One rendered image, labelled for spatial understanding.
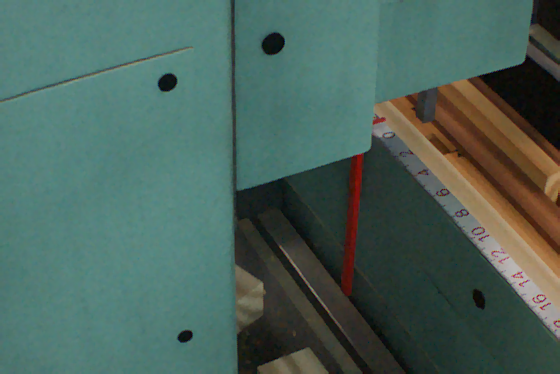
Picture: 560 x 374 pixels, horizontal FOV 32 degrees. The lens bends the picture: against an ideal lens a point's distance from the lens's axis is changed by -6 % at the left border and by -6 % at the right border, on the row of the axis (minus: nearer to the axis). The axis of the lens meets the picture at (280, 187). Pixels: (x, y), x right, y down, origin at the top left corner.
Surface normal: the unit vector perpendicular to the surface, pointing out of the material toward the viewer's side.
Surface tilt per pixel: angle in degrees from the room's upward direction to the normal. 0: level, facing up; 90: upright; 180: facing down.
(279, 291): 0
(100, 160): 90
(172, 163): 90
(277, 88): 90
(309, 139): 90
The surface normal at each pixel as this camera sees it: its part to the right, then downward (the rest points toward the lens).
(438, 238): -0.89, 0.28
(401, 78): 0.45, 0.58
